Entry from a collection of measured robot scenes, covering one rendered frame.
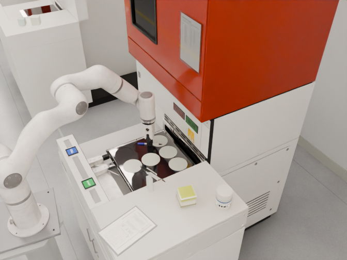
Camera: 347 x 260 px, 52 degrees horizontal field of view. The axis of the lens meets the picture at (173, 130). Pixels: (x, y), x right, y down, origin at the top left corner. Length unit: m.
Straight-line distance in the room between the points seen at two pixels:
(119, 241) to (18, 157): 0.52
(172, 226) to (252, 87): 0.74
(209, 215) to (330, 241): 1.45
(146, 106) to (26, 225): 0.79
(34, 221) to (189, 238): 0.73
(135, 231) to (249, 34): 0.95
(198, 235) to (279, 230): 1.34
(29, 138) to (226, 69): 0.87
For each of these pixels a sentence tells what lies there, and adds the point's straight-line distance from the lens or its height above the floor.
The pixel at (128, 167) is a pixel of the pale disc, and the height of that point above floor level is 0.90.
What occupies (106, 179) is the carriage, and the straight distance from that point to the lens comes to 1.87.
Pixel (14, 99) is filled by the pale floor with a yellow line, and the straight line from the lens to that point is 4.31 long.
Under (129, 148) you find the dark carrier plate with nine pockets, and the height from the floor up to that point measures 0.90.
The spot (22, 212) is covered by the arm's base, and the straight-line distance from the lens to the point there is 1.73.
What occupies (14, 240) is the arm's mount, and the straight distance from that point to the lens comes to 1.82.
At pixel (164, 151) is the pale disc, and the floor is 0.90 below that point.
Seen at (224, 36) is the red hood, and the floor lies 1.63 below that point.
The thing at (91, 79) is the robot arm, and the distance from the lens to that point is 1.54.
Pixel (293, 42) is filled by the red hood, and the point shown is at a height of 1.51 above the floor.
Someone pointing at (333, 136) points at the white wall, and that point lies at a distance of 3.24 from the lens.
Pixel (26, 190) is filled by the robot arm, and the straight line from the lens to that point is 1.68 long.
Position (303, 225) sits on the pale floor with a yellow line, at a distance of 2.91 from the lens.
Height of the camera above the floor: 2.24
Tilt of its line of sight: 40 degrees down
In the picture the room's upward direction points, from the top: straight up
